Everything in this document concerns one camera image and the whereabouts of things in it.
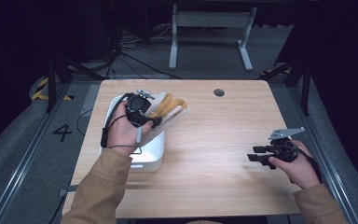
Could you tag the aluminium floor rail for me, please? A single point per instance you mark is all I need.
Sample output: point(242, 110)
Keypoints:
point(28, 155)
point(323, 161)

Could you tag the person's left hand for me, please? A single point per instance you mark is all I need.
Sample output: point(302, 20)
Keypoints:
point(122, 133)

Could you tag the black metal stand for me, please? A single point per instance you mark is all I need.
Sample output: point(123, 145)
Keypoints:
point(306, 87)
point(52, 84)

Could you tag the white plastic bin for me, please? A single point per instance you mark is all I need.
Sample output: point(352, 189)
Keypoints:
point(150, 155)

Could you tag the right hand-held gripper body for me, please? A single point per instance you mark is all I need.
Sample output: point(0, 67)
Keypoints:
point(284, 151)

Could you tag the person's right hand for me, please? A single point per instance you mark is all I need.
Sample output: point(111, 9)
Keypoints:
point(301, 171)

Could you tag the yellow black hazard tape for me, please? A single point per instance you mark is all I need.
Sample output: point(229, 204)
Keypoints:
point(40, 90)

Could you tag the beige glove with bear patch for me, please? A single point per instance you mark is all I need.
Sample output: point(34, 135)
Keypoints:
point(171, 104)

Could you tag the beige glove with mustard fingers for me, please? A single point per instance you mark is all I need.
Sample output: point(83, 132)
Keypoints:
point(155, 133)

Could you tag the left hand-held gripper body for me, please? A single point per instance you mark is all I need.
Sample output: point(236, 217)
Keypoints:
point(138, 104)

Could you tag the white metal table frame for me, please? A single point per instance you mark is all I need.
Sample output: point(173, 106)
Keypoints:
point(213, 18)

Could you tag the silver metal clip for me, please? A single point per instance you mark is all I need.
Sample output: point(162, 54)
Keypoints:
point(68, 189)

